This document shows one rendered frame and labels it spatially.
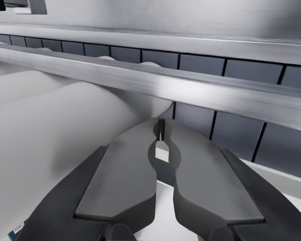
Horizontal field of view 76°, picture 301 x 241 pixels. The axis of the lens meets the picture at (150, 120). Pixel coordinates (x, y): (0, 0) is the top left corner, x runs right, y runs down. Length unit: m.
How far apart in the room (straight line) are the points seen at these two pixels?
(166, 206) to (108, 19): 0.25
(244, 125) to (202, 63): 0.06
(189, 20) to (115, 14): 0.10
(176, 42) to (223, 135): 0.09
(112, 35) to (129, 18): 0.05
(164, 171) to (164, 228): 0.09
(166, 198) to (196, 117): 0.12
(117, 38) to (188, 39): 0.07
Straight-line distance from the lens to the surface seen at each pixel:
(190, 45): 0.17
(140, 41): 0.19
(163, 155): 0.17
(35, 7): 0.27
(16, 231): 0.53
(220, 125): 0.18
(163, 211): 0.29
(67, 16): 0.34
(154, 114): 0.15
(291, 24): 0.21
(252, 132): 0.18
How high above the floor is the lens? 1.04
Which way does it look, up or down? 50 degrees down
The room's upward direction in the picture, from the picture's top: 127 degrees counter-clockwise
